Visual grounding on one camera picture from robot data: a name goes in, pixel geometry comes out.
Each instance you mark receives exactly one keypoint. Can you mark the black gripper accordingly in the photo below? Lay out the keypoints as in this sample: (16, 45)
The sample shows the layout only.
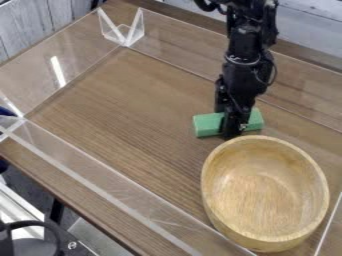
(241, 82)

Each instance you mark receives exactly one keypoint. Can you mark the green rectangular block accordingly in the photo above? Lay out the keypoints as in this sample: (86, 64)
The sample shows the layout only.
(207, 123)

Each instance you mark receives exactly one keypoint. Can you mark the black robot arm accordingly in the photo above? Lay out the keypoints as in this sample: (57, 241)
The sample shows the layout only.
(249, 27)

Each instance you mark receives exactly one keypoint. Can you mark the light wooden bowl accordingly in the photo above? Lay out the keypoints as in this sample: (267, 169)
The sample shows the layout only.
(264, 193)

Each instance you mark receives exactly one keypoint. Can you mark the blue object at edge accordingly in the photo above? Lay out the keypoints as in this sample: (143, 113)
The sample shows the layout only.
(5, 112)

